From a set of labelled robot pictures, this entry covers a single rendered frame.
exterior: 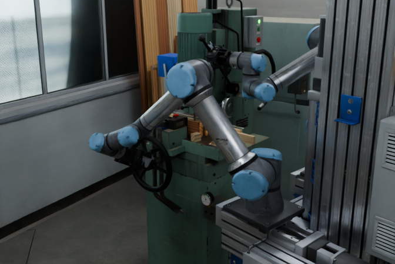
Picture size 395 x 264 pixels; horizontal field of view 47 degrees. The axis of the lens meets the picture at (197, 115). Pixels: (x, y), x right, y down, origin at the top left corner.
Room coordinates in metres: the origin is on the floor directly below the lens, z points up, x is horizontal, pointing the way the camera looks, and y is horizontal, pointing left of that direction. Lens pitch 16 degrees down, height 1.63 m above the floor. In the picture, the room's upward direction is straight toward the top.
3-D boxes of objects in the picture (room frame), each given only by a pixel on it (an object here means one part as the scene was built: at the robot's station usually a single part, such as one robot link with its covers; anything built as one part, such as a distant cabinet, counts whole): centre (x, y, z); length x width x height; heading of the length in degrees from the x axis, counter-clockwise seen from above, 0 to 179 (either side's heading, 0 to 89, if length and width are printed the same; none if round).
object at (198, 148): (2.24, 0.09, 0.87); 0.61 x 0.30 x 0.06; 50
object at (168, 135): (2.17, 0.15, 0.92); 0.15 x 0.13 x 0.09; 50
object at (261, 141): (2.40, -0.06, 0.76); 0.57 x 0.45 x 0.09; 140
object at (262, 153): (1.58, -0.25, 0.98); 0.13 x 0.12 x 0.14; 155
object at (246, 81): (1.93, -0.24, 1.22); 0.11 x 0.08 x 0.11; 15
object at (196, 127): (2.23, 0.05, 0.94); 0.16 x 0.01 x 0.08; 50
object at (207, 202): (1.98, -0.05, 0.65); 0.06 x 0.04 x 0.08; 50
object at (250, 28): (2.47, -0.30, 1.40); 0.10 x 0.06 x 0.16; 140
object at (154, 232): (2.40, -0.06, 0.36); 0.58 x 0.45 x 0.71; 140
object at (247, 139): (2.25, -0.06, 0.92); 0.54 x 0.02 x 0.04; 50
